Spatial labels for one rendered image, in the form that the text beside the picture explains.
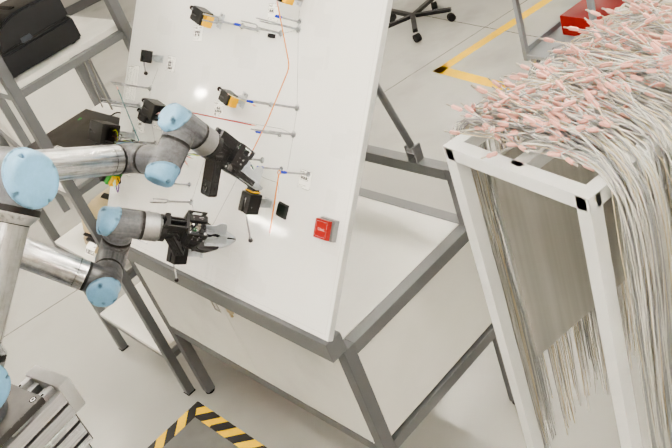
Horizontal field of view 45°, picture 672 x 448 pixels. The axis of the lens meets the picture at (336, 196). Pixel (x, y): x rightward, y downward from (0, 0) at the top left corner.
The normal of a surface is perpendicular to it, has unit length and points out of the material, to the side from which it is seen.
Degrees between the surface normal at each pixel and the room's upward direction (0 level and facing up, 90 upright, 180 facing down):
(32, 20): 90
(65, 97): 90
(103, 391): 0
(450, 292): 90
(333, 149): 52
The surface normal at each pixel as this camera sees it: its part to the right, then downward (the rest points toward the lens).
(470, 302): 0.69, 0.20
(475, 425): -0.30, -0.80
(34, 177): 0.81, -0.04
